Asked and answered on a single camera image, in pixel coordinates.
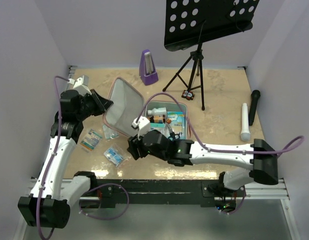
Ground black handled scissors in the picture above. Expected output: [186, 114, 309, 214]
[167, 125, 180, 141]

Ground aluminium left rail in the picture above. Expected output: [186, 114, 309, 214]
[41, 65, 78, 171]

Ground teal topped zip bag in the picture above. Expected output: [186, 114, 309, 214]
[102, 124, 119, 140]

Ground teal white box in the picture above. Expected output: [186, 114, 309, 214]
[150, 122, 166, 132]

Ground black music stand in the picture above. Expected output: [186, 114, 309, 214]
[162, 0, 261, 111]

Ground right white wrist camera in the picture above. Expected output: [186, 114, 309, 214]
[131, 116, 151, 137]

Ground aluminium front rail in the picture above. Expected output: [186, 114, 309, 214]
[25, 178, 291, 200]

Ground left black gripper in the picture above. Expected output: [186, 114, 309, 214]
[76, 88, 113, 121]

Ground blue cotton swab packet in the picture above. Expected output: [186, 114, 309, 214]
[165, 111, 187, 139]

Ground pink medicine kit case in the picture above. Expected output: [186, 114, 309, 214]
[103, 77, 188, 138]

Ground blue alcohol pad bag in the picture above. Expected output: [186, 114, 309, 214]
[103, 144, 131, 167]

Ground purple metronome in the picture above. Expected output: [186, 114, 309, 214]
[139, 49, 159, 86]

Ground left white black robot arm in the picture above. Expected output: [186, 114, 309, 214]
[17, 89, 113, 229]

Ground orange teal bandage packet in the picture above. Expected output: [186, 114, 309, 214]
[79, 128, 103, 153]

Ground small red black tuner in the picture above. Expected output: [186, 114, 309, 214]
[181, 90, 195, 101]

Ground brown medicine bottle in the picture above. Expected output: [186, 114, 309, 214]
[149, 114, 166, 124]

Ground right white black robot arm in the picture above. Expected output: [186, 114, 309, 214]
[127, 130, 279, 197]

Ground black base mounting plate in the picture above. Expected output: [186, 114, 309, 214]
[81, 179, 245, 208]

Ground aluminium rail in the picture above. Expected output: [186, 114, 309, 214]
[41, 65, 78, 171]
[25, 178, 291, 200]

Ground white plastic bottle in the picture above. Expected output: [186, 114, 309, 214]
[147, 107, 167, 116]

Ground black microphone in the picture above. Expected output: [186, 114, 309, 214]
[248, 89, 261, 126]

